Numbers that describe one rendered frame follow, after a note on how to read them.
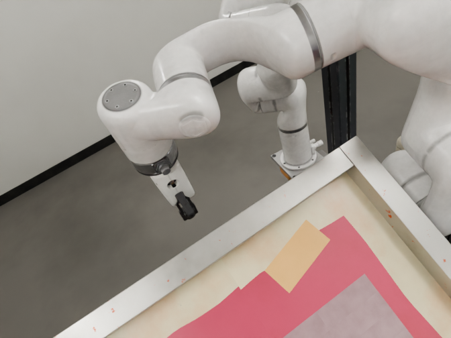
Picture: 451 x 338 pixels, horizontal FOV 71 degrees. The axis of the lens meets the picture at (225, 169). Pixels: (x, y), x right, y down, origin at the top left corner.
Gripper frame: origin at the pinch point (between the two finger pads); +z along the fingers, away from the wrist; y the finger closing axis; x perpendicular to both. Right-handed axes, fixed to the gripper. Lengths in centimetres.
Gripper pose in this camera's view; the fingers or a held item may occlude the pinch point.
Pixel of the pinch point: (178, 196)
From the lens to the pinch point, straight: 64.2
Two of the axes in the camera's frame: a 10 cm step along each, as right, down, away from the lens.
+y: -5.4, -6.8, 4.9
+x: -8.3, 5.2, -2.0
